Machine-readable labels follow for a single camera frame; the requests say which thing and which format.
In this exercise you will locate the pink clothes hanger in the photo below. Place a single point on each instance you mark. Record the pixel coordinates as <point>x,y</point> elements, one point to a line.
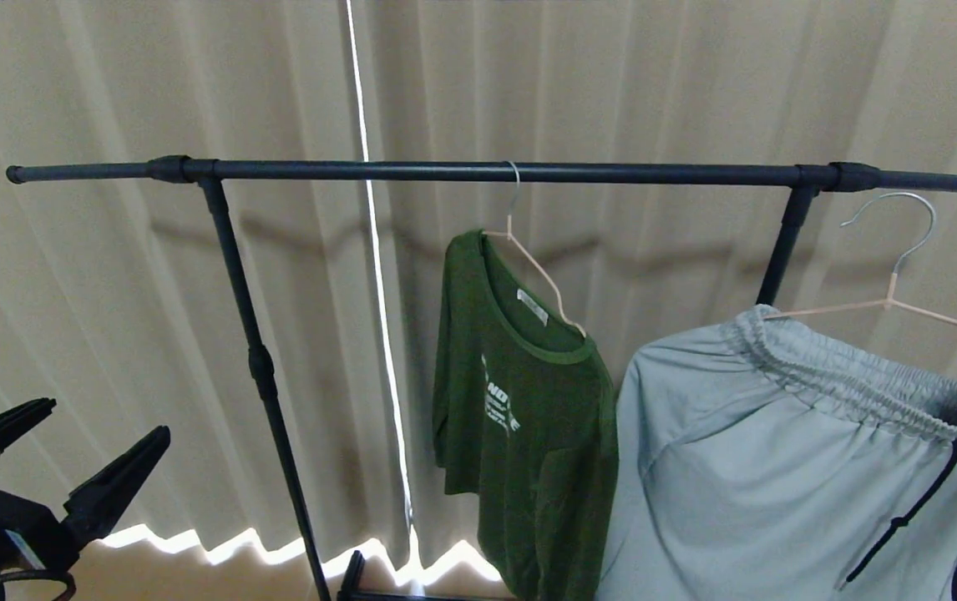
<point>512,192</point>
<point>929,225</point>

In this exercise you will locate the green printed shirt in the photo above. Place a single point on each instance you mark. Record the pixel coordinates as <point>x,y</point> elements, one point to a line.
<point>529,467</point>

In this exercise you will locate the black clothes rack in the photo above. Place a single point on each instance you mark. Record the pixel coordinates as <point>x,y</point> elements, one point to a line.
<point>261,367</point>

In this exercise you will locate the pale grey garment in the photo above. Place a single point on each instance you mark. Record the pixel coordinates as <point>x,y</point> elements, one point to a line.
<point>779,467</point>

